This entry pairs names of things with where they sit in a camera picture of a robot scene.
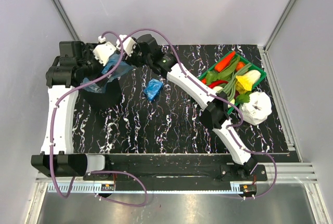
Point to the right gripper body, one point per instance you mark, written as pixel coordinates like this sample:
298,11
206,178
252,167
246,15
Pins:
137,59

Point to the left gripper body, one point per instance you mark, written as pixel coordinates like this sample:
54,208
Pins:
92,68

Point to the detached blue trash bag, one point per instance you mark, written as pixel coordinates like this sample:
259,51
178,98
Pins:
121,70

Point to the blue trash bag roll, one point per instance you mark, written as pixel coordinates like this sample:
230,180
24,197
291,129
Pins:
152,89

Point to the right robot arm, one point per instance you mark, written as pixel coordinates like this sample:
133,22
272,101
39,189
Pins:
214,105

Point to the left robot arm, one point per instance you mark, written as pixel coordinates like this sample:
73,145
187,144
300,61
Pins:
75,62

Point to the black trash bin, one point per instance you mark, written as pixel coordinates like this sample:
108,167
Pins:
109,99

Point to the red chili pepper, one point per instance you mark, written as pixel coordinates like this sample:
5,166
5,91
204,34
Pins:
217,83

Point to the orange carrot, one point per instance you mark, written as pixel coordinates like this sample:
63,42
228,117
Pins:
221,65

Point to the green vegetable basket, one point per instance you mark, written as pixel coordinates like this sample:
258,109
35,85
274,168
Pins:
210,75

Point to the green long beans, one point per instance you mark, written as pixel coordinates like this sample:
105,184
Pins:
231,84

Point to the small orange tomato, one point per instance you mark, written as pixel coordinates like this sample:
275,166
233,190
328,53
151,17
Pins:
239,66

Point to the yellow white cabbage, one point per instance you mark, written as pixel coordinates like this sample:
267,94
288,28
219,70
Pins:
244,83

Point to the green leafy vegetable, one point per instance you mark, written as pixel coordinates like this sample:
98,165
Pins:
243,98

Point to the white crumpled paper ball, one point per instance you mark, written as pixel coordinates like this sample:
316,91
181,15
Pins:
257,109

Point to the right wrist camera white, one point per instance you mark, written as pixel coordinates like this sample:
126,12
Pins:
129,44

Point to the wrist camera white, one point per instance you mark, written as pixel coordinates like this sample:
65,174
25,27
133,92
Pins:
104,50
129,44

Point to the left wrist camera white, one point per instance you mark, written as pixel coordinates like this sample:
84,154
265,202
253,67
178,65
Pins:
104,50

